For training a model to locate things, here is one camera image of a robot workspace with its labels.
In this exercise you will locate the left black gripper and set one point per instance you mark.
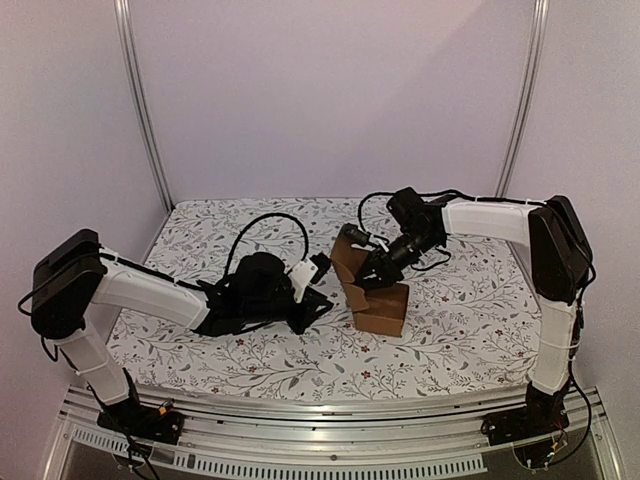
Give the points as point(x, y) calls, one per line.
point(312, 303)

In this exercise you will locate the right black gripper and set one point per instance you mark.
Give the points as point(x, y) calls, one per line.
point(385, 265)

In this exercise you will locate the brown cardboard box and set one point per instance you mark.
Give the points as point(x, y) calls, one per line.
point(375, 310)

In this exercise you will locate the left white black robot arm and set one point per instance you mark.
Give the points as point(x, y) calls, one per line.
point(81, 272)

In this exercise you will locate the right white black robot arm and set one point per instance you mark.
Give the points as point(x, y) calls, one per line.
point(561, 262)

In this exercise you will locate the floral patterned table mat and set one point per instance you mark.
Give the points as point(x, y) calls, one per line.
point(472, 324)

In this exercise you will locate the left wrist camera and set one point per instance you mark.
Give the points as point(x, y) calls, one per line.
point(306, 272)

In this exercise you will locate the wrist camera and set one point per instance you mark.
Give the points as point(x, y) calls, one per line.
point(306, 272)
point(364, 241)

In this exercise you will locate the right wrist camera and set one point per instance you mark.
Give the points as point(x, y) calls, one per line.
point(364, 241)

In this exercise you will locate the front aluminium rail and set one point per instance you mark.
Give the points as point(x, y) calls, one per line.
point(226, 437)

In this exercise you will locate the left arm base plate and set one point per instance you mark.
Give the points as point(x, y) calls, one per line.
point(159, 424)

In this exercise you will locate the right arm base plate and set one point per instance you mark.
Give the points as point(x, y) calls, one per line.
point(518, 424)

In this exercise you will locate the right aluminium frame post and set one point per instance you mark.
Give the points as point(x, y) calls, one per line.
point(526, 94)

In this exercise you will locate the aluminium frame post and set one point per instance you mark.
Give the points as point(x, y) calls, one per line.
point(134, 76)
point(526, 94)

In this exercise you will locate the left aluminium frame post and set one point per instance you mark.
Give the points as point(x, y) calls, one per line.
point(134, 76)

